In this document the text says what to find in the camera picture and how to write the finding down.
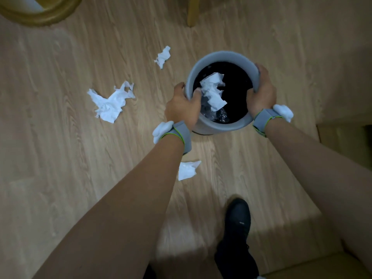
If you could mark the person's right hand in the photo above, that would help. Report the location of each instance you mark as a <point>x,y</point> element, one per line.
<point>261,97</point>

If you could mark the person's left hand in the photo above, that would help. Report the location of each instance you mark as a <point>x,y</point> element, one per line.
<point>180,108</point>

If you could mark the person's left thumb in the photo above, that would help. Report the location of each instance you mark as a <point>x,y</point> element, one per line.
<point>197,95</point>

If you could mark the person's right thumb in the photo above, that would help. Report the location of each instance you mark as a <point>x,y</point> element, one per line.
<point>250,94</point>

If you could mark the grey round waste bin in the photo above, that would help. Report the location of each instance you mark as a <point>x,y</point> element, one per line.
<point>247,66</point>

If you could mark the person's right forearm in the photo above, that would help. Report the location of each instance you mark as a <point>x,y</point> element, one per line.
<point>322,171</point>

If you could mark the person's left forearm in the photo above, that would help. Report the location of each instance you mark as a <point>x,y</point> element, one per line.
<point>116,212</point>

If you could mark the black bin liner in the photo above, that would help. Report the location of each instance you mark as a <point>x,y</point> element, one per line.
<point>237,87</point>

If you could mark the crumpled white tissue in bin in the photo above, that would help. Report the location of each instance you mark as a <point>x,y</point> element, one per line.
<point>214,91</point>

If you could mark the clear plastic wrapper in bin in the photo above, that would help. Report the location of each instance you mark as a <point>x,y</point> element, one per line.
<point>216,114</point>

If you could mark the grey right wrist band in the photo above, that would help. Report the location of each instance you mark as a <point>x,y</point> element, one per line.
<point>264,119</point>

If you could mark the grey wrist band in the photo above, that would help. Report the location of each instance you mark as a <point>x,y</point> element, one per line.
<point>264,119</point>
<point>182,135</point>

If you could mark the white right wrist tracker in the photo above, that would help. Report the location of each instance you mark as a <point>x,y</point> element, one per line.
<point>284,111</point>

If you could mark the white wrist tracker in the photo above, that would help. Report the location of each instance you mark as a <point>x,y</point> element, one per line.
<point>284,111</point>
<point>161,130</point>

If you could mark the grey left wrist band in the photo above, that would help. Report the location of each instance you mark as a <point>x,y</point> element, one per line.
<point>182,135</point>

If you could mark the white left wrist tracker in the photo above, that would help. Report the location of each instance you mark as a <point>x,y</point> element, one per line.
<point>161,130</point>

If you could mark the small crumpled white tissue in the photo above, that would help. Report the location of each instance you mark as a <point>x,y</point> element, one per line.
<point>162,57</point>

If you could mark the flat white tissue piece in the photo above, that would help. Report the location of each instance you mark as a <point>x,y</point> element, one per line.
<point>187,169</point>

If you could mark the yellow wooden furniture leg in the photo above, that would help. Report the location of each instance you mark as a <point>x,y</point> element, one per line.
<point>193,11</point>

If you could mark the large crumpled white tissue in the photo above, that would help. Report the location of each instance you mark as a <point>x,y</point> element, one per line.
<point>112,103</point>

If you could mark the black shoe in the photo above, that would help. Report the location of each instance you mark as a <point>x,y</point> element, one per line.
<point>237,238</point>

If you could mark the round yellow wooden furniture base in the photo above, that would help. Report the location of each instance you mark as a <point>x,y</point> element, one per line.
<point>37,10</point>

